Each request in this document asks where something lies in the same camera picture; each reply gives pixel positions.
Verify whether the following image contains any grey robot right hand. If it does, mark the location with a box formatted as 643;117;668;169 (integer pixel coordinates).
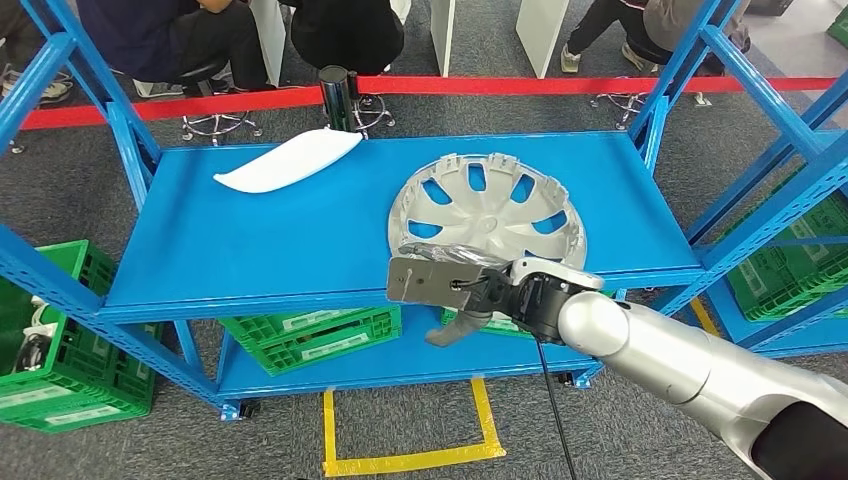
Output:
397;241;513;349

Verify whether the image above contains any silver plastic wheel cover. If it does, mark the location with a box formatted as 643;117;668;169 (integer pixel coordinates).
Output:
387;152;589;270

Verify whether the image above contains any blue metal shelf rack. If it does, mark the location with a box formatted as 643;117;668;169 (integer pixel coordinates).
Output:
0;0;848;422
685;66;848;362

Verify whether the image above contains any white curved plastic part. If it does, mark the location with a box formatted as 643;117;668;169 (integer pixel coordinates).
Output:
213;129;364;195

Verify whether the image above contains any folded green plastic crate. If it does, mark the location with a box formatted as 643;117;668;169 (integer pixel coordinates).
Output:
440;288;627;340
254;311;403;378
218;305;399;346

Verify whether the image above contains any red barrier belt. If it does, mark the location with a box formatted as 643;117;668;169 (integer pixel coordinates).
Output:
19;76;839;132

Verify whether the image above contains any white board panel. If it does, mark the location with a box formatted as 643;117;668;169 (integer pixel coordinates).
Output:
430;0;457;77
250;0;287;87
515;0;571;79

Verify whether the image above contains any person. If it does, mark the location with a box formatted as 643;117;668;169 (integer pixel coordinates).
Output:
0;0;74;106
278;0;405;75
74;0;276;94
559;0;753;75

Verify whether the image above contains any white device in crate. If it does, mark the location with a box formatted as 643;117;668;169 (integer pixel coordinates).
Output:
13;298;58;372

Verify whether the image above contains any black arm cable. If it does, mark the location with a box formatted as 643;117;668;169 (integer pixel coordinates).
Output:
533;341;579;480

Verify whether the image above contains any black barrier post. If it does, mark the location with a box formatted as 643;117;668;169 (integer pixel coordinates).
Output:
317;64;359;132

